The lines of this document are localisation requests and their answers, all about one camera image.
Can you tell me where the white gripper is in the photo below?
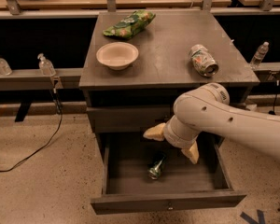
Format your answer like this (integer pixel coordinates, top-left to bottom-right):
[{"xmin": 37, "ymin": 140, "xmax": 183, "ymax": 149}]
[{"xmin": 143, "ymin": 116, "xmax": 199, "ymax": 164}]

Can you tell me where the green soda can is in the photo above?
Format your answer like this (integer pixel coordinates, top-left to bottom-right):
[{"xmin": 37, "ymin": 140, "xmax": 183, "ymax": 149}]
[{"xmin": 147, "ymin": 152, "xmax": 167, "ymax": 180}]

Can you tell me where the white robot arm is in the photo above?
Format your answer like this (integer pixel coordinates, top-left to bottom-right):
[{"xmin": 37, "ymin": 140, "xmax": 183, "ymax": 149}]
[{"xmin": 144, "ymin": 83, "xmax": 280, "ymax": 163}]

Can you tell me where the closed grey top drawer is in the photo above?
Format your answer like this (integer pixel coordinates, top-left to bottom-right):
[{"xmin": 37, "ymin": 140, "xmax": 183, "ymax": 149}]
[{"xmin": 87, "ymin": 105, "xmax": 173, "ymax": 133}]

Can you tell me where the open grey middle drawer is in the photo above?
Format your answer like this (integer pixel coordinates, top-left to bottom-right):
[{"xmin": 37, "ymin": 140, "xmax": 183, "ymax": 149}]
[{"xmin": 91, "ymin": 133, "xmax": 245, "ymax": 215}]

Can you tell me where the white patterned soda can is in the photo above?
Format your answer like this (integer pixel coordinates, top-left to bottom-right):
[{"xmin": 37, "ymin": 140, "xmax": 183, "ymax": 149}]
[{"xmin": 189, "ymin": 44, "xmax": 218, "ymax": 77}]

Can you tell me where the grey drawer cabinet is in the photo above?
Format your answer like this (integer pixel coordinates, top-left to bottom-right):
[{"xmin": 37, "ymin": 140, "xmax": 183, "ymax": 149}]
[{"xmin": 78, "ymin": 9, "xmax": 260, "ymax": 147}]

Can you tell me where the white paper bowl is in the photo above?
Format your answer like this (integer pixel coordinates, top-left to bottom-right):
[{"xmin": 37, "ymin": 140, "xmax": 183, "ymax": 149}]
[{"xmin": 96, "ymin": 42, "xmax": 139, "ymax": 70}]

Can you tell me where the green chip bag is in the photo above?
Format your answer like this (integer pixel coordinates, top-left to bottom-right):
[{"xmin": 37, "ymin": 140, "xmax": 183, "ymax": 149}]
[{"xmin": 103, "ymin": 10, "xmax": 156, "ymax": 39}]

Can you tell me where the clear water bottle right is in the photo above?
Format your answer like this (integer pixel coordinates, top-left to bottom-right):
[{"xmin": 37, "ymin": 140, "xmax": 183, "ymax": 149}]
[{"xmin": 250, "ymin": 41, "xmax": 269, "ymax": 70}]

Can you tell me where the clear pump bottle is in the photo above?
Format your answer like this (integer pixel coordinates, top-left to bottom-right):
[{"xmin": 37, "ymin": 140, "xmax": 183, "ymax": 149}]
[{"xmin": 37, "ymin": 53, "xmax": 56, "ymax": 77}]

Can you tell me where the clear bottle far left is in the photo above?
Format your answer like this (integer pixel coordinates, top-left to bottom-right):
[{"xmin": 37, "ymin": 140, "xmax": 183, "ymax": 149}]
[{"xmin": 0, "ymin": 58, "xmax": 12, "ymax": 76}]

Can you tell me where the black floor cable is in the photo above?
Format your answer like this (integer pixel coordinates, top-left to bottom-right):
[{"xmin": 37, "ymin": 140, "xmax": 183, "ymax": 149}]
[{"xmin": 0, "ymin": 77, "xmax": 63, "ymax": 175}]

